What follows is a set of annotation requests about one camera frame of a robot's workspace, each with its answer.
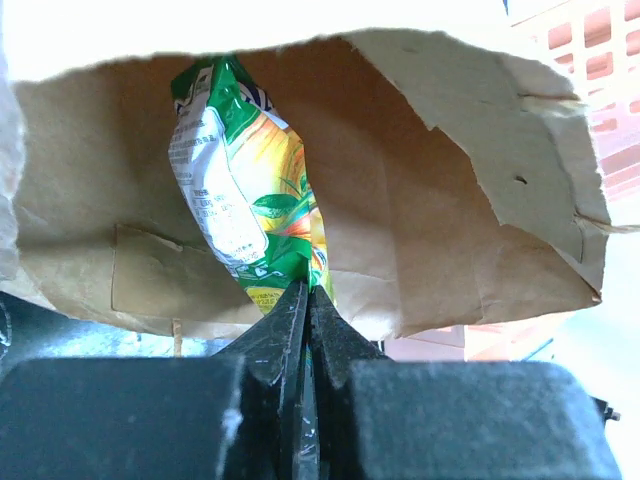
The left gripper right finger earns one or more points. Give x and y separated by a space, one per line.
383 419

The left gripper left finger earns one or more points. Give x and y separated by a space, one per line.
233 415

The green yellow snack packet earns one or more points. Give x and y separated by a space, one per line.
241 169

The pink plastic desk organizer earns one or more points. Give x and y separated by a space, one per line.
597 44

